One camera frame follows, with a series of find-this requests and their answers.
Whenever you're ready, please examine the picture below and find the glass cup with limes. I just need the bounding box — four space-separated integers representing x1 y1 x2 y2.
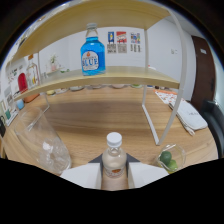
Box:
154 143 187 174

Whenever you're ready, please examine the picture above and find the clear bottle with white cap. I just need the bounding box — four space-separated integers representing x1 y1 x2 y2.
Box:
101 131 128 191

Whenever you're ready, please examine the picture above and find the clear glass with ice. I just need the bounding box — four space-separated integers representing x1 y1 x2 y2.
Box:
13 106 72 176

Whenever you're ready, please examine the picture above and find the orange printed paper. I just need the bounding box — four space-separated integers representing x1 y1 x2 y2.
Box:
154 89 178 105

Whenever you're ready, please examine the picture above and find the black chair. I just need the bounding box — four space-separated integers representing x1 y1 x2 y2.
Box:
201 99 224 158

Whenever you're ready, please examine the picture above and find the red liquid bottle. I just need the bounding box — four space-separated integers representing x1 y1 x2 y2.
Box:
17 72 29 94

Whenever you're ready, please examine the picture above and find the clear bottle with orange cap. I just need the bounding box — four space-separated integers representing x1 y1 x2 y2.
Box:
25 54 40 89

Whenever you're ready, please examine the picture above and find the brown door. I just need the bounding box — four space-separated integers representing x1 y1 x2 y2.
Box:
191 35 214 111

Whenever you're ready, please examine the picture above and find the blue liquid bottle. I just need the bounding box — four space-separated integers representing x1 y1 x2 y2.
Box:
80 22 107 77

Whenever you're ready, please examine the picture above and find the white frame wooden shelf rack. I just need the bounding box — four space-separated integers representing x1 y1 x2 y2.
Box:
4 0 188 146

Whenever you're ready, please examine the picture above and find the multicolour wall poster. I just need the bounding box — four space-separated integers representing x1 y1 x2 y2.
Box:
129 31 142 53

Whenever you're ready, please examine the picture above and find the red white wall poster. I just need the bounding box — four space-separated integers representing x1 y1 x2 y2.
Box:
116 31 128 54

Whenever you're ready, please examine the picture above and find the blue yellow wall poster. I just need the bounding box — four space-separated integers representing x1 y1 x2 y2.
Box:
107 31 116 54

